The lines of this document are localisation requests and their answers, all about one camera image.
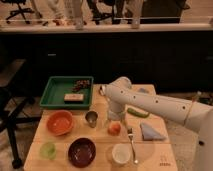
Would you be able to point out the tan rectangular block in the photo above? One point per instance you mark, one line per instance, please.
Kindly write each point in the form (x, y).
(73, 97)

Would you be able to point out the green pepper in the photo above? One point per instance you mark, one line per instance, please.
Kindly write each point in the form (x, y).
(137, 113)

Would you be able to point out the dark purple bowl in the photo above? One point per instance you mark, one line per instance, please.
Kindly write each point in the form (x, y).
(82, 152)

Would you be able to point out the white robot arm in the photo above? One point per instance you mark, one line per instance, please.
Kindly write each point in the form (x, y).
(193, 115)

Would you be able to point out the green plastic tray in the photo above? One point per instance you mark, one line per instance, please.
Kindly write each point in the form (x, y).
(58, 86)

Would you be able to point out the blue folded cloth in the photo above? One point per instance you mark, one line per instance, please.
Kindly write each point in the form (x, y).
(150, 134)

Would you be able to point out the orange apple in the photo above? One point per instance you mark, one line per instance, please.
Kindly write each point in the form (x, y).
(114, 128)

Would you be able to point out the dark side chair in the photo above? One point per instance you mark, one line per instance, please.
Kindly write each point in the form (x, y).
(9, 119)

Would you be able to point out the black office chair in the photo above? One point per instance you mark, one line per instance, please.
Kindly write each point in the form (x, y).
(20, 10)

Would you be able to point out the metal cup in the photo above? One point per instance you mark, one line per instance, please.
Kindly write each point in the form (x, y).
(91, 118)

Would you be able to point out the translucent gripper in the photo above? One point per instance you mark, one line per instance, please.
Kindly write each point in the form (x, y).
(121, 117)

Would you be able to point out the orange bowl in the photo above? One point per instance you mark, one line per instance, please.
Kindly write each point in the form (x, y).
(60, 122)

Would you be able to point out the green plastic cup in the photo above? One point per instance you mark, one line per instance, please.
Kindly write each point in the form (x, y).
(48, 150)

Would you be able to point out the silver fork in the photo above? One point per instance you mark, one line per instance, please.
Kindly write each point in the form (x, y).
(130, 136)

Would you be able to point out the brown grapes bunch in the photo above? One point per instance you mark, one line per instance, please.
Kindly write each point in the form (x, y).
(80, 84)

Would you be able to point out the blue sponge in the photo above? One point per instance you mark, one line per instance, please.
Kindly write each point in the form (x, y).
(142, 90)

